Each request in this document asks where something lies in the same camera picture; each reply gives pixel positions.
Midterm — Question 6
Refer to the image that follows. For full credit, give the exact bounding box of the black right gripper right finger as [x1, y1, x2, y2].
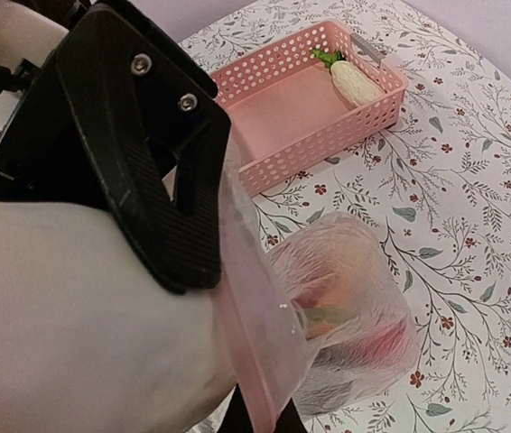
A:
[275, 400, 307, 433]

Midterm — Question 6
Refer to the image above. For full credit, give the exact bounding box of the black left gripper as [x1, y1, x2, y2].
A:
[0, 1, 231, 294]

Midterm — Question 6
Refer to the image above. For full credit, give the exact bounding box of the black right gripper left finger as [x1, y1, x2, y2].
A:
[218, 385, 254, 433]

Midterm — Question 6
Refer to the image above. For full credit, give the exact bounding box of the clear zip top bag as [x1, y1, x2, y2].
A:
[214, 143, 418, 432]

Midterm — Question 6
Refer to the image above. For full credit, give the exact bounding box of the red toy fruit front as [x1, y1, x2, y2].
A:
[358, 321, 406, 363]

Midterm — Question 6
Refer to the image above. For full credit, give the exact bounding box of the orange toy fruit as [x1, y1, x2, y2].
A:
[300, 290, 356, 339]

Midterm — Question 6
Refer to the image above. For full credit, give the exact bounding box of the pink perforated plastic basket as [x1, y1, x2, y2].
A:
[211, 20, 408, 197]

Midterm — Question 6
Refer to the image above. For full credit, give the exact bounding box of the white toy vegetable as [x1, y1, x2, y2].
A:
[0, 203, 236, 432]
[311, 49, 385, 106]

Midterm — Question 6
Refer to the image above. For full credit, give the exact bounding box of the white toy vegetable front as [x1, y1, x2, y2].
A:
[311, 49, 385, 106]

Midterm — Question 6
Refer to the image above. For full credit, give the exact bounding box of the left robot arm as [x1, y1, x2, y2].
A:
[0, 1, 231, 294]

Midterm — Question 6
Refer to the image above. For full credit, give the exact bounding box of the floral patterned table mat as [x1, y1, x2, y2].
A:
[183, 1, 511, 432]

